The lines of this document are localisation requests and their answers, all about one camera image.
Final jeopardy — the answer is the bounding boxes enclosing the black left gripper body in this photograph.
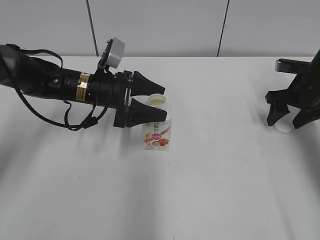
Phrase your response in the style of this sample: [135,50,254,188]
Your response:
[86,70,137,128]

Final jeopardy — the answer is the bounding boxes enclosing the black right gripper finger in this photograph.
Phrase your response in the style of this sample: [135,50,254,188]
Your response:
[292,106,320,129]
[267,102,290,127]

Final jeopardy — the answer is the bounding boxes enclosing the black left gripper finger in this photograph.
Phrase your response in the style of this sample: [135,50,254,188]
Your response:
[124,98,167,128]
[130,71,165,97]

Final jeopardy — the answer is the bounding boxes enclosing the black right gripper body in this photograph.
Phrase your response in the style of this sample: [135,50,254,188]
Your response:
[265,87,304,109]

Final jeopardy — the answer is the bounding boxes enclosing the white ribbed bottle cap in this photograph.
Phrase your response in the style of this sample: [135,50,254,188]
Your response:
[273,121,293,135]

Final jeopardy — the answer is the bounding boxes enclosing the white yogurt drink bottle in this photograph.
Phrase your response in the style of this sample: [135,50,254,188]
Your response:
[142,93,172,151]

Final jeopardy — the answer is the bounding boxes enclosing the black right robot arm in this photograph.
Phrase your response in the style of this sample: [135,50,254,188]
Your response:
[265,52,320,129]

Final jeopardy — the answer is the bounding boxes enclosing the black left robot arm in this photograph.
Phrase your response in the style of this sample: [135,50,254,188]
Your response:
[0,44,167,131]

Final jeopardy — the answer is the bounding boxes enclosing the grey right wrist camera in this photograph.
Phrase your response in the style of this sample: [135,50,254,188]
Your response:
[275,58,310,75]

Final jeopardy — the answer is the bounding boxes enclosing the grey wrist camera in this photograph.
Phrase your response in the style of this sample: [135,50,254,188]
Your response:
[97,37,126,70]
[275,58,310,75]

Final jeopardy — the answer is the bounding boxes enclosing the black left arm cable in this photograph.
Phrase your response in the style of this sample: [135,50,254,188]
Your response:
[4,44,111,131]

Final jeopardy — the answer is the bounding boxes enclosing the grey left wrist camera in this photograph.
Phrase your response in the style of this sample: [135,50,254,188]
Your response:
[97,37,126,70]

